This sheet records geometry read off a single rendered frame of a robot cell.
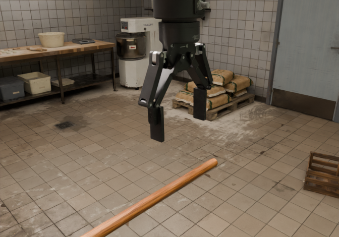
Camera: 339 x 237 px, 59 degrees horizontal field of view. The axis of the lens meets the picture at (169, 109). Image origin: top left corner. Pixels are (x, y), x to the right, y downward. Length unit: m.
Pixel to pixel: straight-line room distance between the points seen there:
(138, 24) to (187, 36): 5.18
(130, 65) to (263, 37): 2.39
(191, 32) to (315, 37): 4.33
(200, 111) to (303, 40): 4.29
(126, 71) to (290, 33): 2.90
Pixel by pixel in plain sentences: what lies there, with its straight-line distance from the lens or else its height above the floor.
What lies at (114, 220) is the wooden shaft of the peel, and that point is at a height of 1.20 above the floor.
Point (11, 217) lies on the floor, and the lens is 2.92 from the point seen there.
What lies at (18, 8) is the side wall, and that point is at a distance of 5.79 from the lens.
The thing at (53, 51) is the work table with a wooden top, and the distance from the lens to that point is 5.10.
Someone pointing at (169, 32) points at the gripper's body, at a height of 1.64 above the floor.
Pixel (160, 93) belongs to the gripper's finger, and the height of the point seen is 1.54.
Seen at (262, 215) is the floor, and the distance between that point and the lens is 2.74.
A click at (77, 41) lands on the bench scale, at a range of 5.75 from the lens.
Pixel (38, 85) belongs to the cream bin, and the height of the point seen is 0.36.
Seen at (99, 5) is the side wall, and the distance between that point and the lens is 6.46.
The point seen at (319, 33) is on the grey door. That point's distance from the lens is 4.81.
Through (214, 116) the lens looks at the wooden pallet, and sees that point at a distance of 4.42.
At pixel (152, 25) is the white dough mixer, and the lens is 5.92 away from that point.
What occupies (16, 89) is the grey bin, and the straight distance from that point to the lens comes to 5.16.
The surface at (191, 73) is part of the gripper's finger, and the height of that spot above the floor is 1.55.
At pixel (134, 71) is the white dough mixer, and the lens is 5.73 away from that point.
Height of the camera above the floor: 1.70
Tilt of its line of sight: 21 degrees down
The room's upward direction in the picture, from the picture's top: straight up
